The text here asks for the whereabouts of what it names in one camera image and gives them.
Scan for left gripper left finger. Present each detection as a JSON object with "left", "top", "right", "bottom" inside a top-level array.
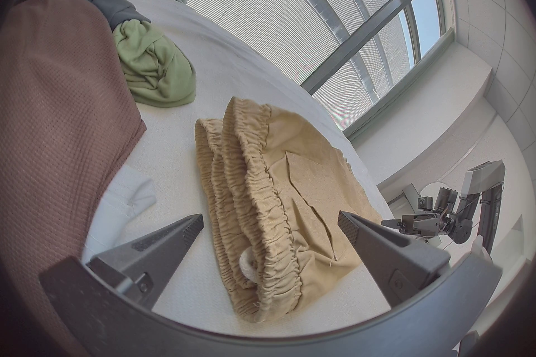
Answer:
[{"left": 88, "top": 214, "right": 204, "bottom": 308}]

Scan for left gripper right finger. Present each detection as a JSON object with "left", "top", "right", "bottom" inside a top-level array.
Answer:
[{"left": 338, "top": 210, "right": 451, "bottom": 309}]

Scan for tan shorts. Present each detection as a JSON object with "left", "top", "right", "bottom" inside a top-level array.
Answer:
[{"left": 195, "top": 96, "right": 384, "bottom": 324}]

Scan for white garment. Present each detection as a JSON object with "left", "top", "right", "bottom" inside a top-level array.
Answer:
[{"left": 82, "top": 164, "right": 158, "bottom": 264}]

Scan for green garment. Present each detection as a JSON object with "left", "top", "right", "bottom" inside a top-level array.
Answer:
[{"left": 112, "top": 19, "right": 197, "bottom": 108}]

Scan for brown garment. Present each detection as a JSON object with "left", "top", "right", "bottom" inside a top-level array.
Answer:
[{"left": 0, "top": 0, "right": 148, "bottom": 349}]

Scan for window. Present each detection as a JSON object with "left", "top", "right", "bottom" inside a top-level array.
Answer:
[{"left": 184, "top": 0, "right": 456, "bottom": 140}]

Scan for black garment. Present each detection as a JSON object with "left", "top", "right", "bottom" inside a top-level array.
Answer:
[{"left": 73, "top": 0, "right": 152, "bottom": 30}]

